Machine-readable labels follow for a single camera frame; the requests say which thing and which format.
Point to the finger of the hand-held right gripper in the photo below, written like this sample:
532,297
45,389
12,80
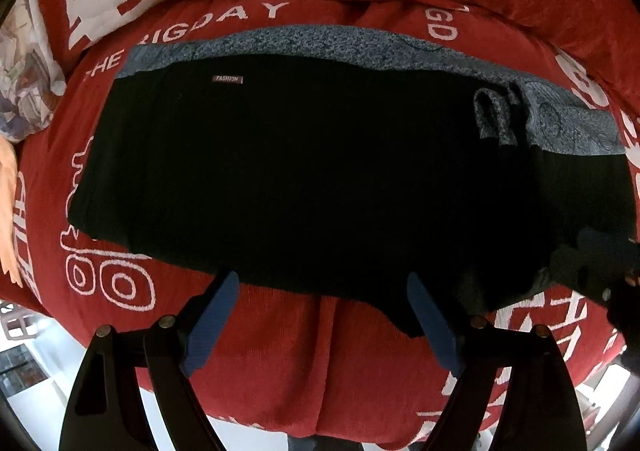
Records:
602,253

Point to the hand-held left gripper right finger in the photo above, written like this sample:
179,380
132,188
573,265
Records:
435,331

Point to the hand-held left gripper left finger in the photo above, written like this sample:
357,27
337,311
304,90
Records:
210,326

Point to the black pants with grey trim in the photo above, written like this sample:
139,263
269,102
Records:
300,181

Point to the red printed blanket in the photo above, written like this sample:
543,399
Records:
300,371

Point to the person's legs in grey trousers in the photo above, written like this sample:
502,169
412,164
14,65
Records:
302,444

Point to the pale plastic crate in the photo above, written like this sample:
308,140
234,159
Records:
17,323

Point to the pale printed pillow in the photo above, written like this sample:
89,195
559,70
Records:
25,81

